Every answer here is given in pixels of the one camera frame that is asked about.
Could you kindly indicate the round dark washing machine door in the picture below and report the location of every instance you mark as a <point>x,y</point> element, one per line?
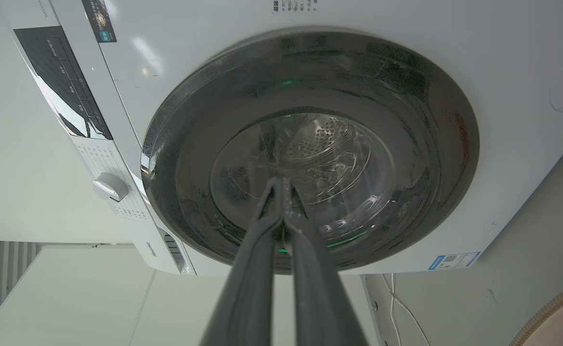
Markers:
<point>406,120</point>

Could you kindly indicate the silver washing machine control knob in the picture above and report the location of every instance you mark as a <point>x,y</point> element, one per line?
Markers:
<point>110,187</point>

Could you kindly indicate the white front-load washing machine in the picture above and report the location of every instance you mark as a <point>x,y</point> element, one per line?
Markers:
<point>502,72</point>

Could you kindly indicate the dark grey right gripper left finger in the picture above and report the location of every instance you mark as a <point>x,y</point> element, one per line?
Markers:
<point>247,283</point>

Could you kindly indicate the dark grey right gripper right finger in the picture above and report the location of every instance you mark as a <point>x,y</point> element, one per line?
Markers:
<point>322,293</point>

